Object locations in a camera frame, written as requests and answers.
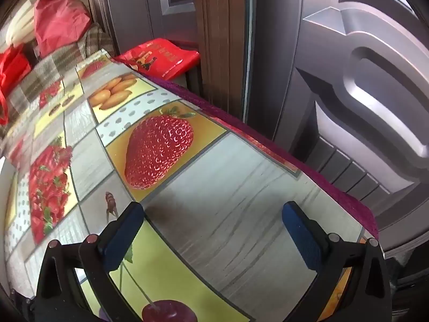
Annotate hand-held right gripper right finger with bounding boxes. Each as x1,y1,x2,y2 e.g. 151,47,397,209
282,200,393,322

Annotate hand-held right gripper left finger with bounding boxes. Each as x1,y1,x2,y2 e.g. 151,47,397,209
35,201,145,322

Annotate fruit printed tablecloth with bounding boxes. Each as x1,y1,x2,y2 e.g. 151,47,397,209
0,49,369,322

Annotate panelled metal door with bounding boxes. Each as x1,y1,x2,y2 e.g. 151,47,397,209
94,0,199,57
248,0,429,252

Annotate flat red gift bag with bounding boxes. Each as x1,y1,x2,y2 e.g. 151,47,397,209
112,39,201,81

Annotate plaid blanket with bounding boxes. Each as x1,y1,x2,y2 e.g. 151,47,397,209
0,23,114,135

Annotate red tote bag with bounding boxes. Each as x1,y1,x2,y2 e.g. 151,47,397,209
0,45,32,126

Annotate brown wooden boards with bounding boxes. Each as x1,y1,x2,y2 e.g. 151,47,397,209
193,0,252,121

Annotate crumpled red plastic bag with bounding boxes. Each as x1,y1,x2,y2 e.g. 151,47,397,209
34,0,93,57

